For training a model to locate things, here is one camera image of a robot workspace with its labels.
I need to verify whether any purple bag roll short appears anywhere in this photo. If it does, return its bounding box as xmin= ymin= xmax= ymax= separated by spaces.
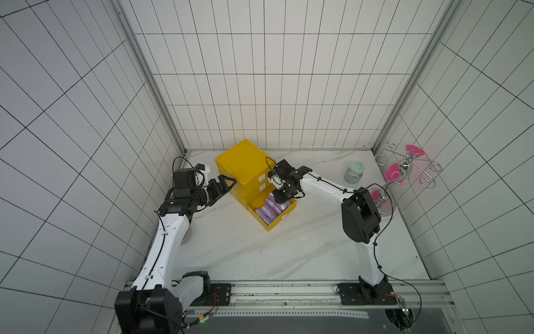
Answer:
xmin=280 ymin=200 xmax=291 ymax=211

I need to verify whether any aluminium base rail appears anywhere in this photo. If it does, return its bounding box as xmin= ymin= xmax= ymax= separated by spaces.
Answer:
xmin=160 ymin=280 xmax=455 ymax=320

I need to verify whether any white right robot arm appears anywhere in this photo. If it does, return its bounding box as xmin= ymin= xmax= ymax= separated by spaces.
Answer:
xmin=268 ymin=166 xmax=388 ymax=301

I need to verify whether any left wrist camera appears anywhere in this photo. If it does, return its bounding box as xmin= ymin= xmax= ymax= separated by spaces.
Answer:
xmin=195 ymin=164 xmax=211 ymax=175

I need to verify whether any yellow plastic drawer cabinet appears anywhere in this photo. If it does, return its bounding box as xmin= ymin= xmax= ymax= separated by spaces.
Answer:
xmin=215 ymin=139 xmax=297 ymax=231

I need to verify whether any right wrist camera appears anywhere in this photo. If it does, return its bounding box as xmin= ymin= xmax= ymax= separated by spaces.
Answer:
xmin=268 ymin=159 xmax=294 ymax=188

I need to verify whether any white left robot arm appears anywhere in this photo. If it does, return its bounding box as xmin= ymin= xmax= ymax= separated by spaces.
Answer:
xmin=114 ymin=164 xmax=237 ymax=333

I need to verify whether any lavender bowl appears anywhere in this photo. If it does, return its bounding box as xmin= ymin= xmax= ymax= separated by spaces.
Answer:
xmin=182 ymin=225 xmax=193 ymax=244

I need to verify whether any pink metal cup rack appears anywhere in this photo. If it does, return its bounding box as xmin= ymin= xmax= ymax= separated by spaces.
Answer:
xmin=367 ymin=142 xmax=442 ymax=218

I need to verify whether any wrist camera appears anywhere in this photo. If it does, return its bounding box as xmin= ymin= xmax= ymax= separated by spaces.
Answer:
xmin=268 ymin=159 xmax=294 ymax=188
xmin=195 ymin=164 xmax=211 ymax=175

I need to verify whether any pale green jar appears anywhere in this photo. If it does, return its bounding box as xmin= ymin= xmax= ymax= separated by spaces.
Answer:
xmin=343 ymin=162 xmax=364 ymax=185

